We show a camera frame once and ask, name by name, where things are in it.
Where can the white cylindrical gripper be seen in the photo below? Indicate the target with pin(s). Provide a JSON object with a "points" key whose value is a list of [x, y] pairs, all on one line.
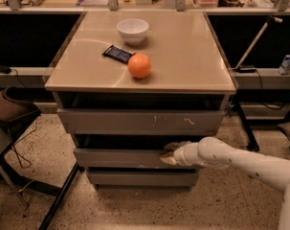
{"points": [[180, 155]]}

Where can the grey drawer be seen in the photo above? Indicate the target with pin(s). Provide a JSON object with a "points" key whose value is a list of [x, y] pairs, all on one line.
{"points": [[140, 122], [122, 158], [154, 179]]}

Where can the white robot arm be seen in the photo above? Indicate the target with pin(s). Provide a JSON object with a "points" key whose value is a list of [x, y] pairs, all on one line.
{"points": [[214, 153]]}

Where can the grey bottom drawer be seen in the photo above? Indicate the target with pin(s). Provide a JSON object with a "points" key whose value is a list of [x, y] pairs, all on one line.
{"points": [[154, 179]]}

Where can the grey drawer cabinet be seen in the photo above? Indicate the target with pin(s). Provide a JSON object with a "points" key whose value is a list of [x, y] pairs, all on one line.
{"points": [[188, 74]]}

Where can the grey top drawer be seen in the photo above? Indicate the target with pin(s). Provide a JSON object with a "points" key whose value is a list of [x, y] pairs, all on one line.
{"points": [[140, 122]]}

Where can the orange fruit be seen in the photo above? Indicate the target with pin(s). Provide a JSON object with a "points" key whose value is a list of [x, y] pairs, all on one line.
{"points": [[139, 66]]}

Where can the white stick with black base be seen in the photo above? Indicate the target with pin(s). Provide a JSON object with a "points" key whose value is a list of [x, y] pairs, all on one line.
{"points": [[243, 68]]}

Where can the dark blue snack bar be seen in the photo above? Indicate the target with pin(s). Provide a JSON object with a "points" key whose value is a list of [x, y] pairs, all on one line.
{"points": [[118, 54]]}

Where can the white ceramic bowl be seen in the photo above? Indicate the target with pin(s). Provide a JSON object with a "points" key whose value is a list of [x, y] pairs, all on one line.
{"points": [[132, 31]]}

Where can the blue white can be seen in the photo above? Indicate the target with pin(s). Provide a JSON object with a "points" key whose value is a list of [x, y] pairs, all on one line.
{"points": [[284, 67]]}

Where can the brown office chair left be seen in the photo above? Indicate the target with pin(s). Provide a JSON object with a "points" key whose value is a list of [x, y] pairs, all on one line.
{"points": [[15, 117]]}

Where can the black power adapter left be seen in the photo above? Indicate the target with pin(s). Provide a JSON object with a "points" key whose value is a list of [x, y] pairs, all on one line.
{"points": [[5, 69]]}

